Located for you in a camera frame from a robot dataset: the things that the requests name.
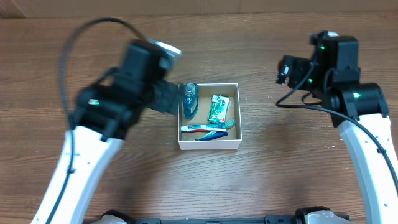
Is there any green white packet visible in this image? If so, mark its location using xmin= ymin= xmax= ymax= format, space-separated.
xmin=208 ymin=95 xmax=230 ymax=123

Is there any white cardboard box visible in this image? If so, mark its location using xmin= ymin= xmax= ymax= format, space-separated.
xmin=177 ymin=83 xmax=243 ymax=151

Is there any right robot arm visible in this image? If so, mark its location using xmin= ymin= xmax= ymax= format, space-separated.
xmin=276 ymin=31 xmax=397 ymax=223

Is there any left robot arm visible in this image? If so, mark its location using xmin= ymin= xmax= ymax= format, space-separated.
xmin=32 ymin=40 xmax=183 ymax=223

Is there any green white toothbrush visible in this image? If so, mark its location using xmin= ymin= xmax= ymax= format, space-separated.
xmin=225 ymin=119 xmax=236 ymax=129

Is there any right black cable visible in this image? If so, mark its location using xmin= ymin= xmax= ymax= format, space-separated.
xmin=275 ymin=58 xmax=398 ymax=190

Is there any blue mouthwash bottle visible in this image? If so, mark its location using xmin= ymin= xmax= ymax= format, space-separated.
xmin=183 ymin=82 xmax=198 ymax=119

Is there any green white toothpaste tube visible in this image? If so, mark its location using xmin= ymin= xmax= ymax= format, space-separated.
xmin=180 ymin=123 xmax=226 ymax=133

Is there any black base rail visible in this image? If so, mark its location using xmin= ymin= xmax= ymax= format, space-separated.
xmin=94 ymin=206 xmax=352 ymax=224

